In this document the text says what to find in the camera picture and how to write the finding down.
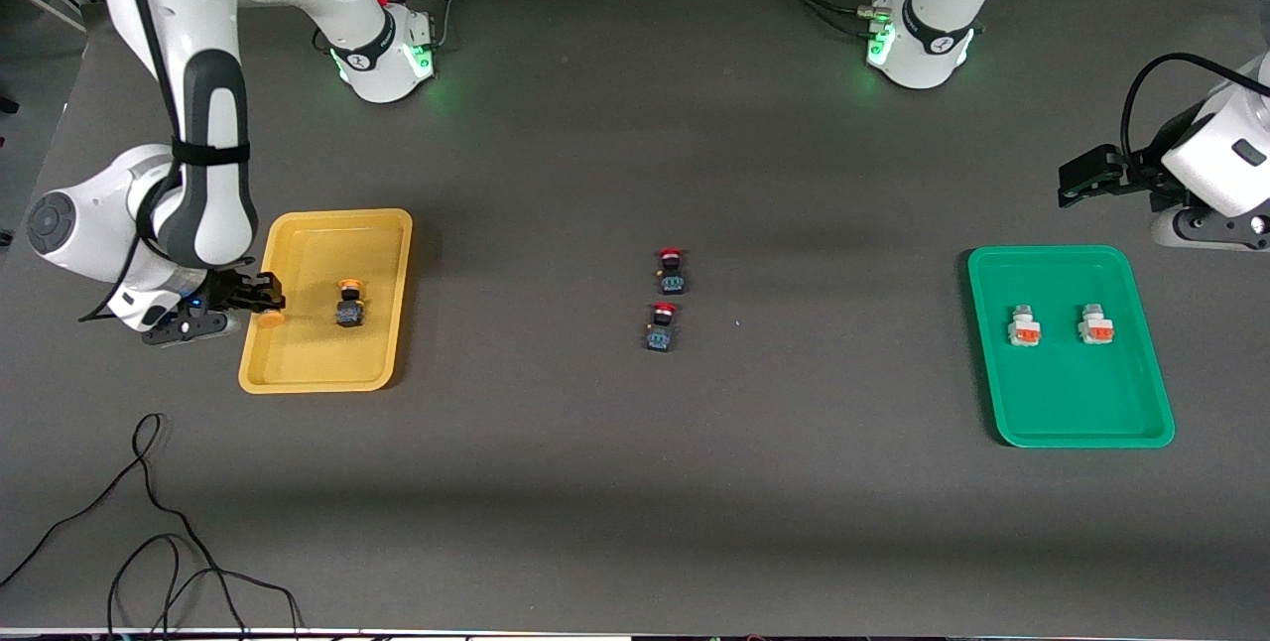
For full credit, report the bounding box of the yellow plastic tray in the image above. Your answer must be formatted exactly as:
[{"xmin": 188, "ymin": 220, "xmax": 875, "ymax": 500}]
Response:
[{"xmin": 238, "ymin": 208, "xmax": 414, "ymax": 394}]

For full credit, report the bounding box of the green plastic tray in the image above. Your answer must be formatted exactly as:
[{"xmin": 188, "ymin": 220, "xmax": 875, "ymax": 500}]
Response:
[{"xmin": 967, "ymin": 244, "xmax": 1176, "ymax": 449}]

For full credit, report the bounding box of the red mushroom push button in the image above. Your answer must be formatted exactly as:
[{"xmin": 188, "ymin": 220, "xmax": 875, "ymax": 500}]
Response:
[
  {"xmin": 655, "ymin": 247, "xmax": 690, "ymax": 296},
  {"xmin": 645, "ymin": 302, "xmax": 680, "ymax": 353}
]

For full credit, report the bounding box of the dark grey table mat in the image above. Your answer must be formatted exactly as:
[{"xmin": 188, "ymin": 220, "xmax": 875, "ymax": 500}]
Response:
[{"xmin": 0, "ymin": 0, "xmax": 1270, "ymax": 634}]

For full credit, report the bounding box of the thin black loose cable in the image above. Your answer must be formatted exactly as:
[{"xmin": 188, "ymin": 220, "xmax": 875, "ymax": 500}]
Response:
[
  {"xmin": 107, "ymin": 534, "xmax": 249, "ymax": 637},
  {"xmin": 0, "ymin": 413, "xmax": 304, "ymax": 637}
]

